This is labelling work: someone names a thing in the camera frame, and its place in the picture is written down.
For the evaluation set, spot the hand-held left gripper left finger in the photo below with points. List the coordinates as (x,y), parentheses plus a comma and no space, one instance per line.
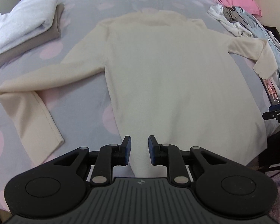
(126,150)

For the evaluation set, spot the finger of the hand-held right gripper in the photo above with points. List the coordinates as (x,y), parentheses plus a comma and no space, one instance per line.
(271,114)

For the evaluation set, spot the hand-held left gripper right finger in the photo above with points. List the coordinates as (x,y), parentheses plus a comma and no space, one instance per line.
(152,150)

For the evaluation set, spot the cream sweater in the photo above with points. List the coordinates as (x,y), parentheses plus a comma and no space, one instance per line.
(168,79)

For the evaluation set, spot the black smartphone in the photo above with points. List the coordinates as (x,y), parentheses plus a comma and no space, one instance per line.
(271,91)

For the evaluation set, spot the blue-grey garment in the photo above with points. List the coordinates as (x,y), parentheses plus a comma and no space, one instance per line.
(270,44)

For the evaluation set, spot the black garment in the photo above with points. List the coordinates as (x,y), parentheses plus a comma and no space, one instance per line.
(275,32)

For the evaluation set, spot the white crinkled garment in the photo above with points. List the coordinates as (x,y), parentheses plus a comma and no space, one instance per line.
(226,25)

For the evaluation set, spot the striped brown garment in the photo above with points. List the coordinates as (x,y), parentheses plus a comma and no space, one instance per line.
(228,14)

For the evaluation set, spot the beige padded headboard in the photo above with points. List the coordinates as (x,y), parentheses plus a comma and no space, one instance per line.
(268,2)

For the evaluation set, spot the folded beige garment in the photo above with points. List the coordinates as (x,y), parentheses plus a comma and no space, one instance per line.
(39,39)

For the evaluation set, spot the grey pink polka dot bed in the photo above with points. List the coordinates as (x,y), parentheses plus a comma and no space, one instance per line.
(84,9)

